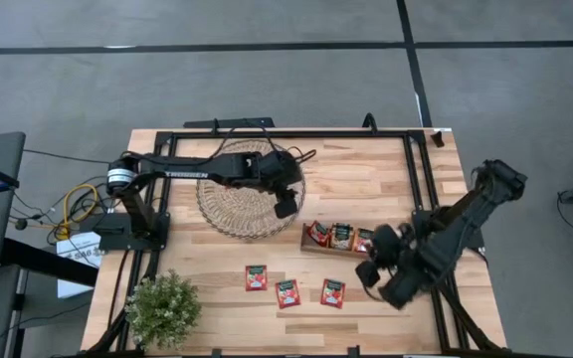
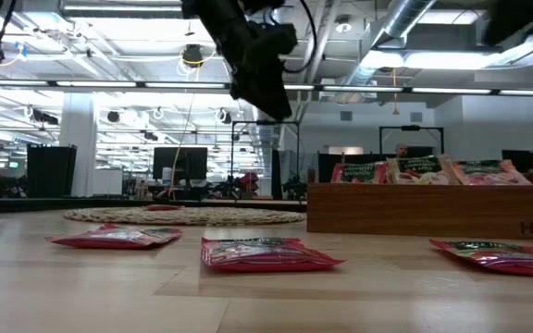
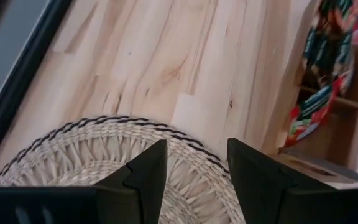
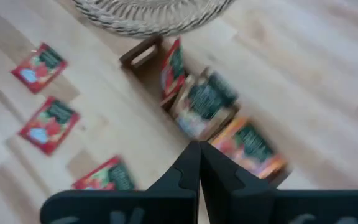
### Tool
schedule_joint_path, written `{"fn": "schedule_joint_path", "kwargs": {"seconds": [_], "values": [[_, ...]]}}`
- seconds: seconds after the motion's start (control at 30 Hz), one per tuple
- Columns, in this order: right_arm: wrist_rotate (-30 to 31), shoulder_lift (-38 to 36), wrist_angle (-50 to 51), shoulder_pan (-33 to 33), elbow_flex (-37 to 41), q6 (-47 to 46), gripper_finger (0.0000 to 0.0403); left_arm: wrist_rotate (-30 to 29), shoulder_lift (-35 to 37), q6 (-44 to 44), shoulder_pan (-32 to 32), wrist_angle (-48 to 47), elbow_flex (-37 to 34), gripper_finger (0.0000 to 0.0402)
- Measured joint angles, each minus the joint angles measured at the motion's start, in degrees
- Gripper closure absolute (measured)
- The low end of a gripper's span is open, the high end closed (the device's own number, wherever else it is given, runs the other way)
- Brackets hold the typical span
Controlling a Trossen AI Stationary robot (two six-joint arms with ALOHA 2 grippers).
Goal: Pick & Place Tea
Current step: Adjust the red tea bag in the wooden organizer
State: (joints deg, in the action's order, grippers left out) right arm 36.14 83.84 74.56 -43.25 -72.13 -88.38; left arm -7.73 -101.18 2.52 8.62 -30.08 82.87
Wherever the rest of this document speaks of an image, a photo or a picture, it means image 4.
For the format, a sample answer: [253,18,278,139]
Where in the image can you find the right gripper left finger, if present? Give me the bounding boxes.
[39,140,201,224]

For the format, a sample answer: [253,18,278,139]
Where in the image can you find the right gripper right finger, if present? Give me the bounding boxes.
[199,140,358,224]

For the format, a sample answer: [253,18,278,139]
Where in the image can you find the orange peach tea packet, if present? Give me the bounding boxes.
[209,115,289,180]

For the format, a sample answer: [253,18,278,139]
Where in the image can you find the beige apple tea packet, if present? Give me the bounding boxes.
[169,70,239,139]

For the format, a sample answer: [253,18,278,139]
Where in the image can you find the red strawberry tea packet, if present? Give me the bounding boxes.
[17,95,81,156]
[160,35,188,102]
[10,42,69,95]
[71,154,136,191]

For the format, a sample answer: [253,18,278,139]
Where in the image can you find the wooden tea box organiser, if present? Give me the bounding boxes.
[119,34,293,187]

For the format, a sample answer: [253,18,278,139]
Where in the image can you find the round woven straw placemat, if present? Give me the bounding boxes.
[71,0,237,40]

